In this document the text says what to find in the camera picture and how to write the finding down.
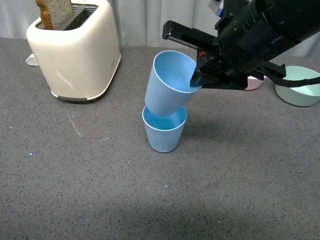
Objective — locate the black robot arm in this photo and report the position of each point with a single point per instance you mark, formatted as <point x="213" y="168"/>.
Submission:
<point x="297" y="19"/>

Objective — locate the green bowl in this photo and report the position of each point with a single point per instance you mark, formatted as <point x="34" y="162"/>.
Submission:
<point x="303" y="96"/>

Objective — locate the slice of brown bread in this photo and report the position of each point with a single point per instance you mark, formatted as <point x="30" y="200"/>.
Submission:
<point x="54" y="12"/>

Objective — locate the blue cup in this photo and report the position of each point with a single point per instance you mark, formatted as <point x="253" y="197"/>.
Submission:
<point x="168" y="86"/>
<point x="164" y="132"/>

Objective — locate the pink bowl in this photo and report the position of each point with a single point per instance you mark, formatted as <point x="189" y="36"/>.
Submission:
<point x="253" y="83"/>

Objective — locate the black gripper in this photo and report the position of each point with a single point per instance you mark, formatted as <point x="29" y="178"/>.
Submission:
<point x="246" y="39"/>

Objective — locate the cream white toaster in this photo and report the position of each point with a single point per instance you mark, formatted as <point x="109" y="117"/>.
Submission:
<point x="80" y="61"/>

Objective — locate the white toaster lever knob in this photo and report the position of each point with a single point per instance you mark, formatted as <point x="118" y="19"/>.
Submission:
<point x="31" y="60"/>

